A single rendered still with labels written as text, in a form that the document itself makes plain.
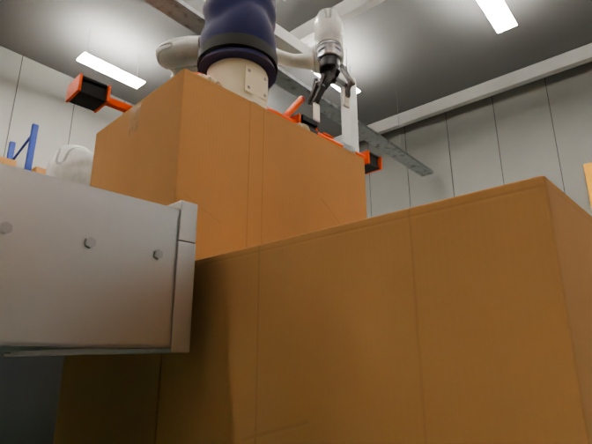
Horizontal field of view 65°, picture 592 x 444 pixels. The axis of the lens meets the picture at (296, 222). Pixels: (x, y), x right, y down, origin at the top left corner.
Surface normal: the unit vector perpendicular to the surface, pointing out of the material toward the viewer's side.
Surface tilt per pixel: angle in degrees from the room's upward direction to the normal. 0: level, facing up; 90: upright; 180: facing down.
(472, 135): 90
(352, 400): 90
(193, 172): 90
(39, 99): 90
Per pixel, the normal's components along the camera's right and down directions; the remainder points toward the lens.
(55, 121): 0.76, -0.18
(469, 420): -0.69, -0.20
